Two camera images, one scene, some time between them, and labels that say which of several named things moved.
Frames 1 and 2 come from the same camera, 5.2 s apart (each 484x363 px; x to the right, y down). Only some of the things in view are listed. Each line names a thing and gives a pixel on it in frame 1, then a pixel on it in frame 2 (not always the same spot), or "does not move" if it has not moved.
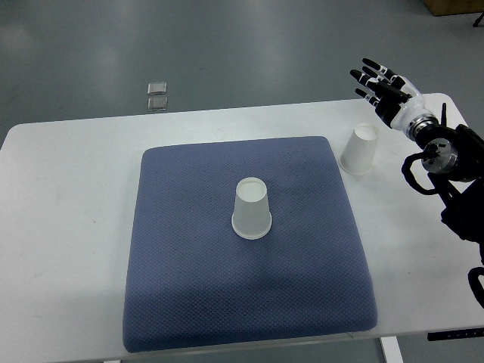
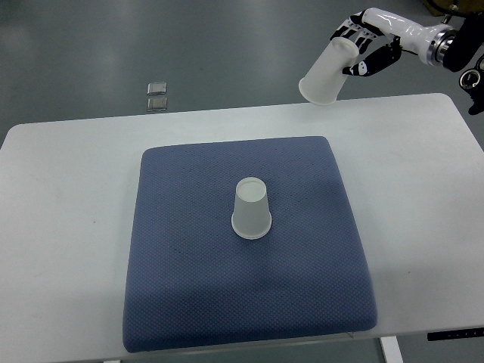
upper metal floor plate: [156, 88] does not move
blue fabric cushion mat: [190, 280] does not move
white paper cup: [358, 156] -> [324, 79]
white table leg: [392, 349] does not move
